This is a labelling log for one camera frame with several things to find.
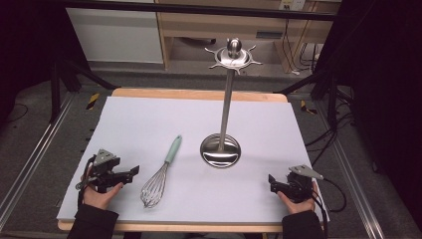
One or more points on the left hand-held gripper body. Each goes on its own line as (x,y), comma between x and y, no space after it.
(105,169)

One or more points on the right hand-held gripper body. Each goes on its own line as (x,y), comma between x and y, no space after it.
(299,187)

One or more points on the person's right hand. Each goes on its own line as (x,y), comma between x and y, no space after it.
(300,206)

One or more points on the person's left hand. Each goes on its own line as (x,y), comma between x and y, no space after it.
(99,198)

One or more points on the white table mat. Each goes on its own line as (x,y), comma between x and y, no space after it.
(159,113)

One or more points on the yellow black tape marker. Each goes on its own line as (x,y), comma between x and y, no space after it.
(307,108)
(93,101)

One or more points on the steel utensil stand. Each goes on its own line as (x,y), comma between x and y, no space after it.
(226,99)

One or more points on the black metal stand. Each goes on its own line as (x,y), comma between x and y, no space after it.
(56,89)
(331,99)

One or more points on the white cabinet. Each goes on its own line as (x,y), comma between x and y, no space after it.
(116,33)

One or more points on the black curtain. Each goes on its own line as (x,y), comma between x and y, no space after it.
(388,83)
(26,43)

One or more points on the metal floor rail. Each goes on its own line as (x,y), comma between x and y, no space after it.
(351,172)
(36,146)

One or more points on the black horizontal frame bar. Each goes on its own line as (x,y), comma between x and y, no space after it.
(199,9)

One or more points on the wall power outlet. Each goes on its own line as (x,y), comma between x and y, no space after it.
(292,4)

